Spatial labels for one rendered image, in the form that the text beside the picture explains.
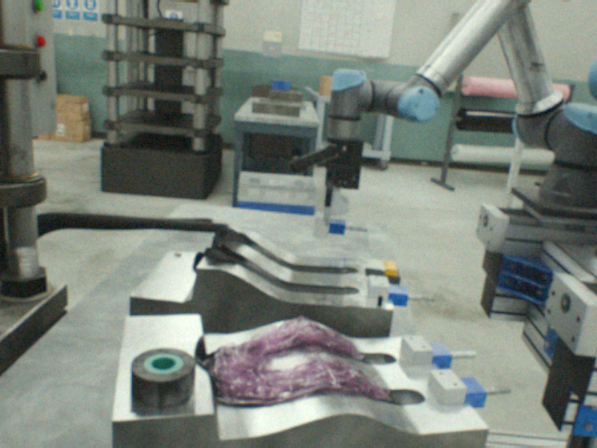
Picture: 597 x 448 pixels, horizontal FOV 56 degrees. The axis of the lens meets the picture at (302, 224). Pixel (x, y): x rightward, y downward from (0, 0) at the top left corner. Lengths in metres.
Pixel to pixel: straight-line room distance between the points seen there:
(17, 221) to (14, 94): 0.25
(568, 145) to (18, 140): 1.21
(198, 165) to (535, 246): 3.84
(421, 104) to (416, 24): 6.46
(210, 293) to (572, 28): 7.54
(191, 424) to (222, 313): 0.40
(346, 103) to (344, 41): 6.22
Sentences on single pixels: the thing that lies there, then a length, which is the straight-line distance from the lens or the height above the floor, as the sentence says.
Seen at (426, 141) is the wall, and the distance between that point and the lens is 7.78.
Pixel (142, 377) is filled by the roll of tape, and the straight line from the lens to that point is 0.71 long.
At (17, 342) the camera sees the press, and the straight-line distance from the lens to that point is 1.23.
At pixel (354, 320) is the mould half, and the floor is 0.86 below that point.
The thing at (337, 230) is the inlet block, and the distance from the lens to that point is 1.36.
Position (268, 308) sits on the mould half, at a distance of 1.07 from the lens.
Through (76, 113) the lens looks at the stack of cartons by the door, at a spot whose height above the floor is 0.37.
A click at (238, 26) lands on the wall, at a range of 7.50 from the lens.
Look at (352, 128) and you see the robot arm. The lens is 1.30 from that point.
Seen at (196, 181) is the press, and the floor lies 0.17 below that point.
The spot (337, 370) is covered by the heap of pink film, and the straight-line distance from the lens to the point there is 0.80.
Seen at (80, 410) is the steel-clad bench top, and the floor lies 0.80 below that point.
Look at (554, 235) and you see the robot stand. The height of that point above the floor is 0.96.
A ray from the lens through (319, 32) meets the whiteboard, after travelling 7.47.
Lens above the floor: 1.33
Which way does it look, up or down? 17 degrees down
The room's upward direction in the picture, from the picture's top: 5 degrees clockwise
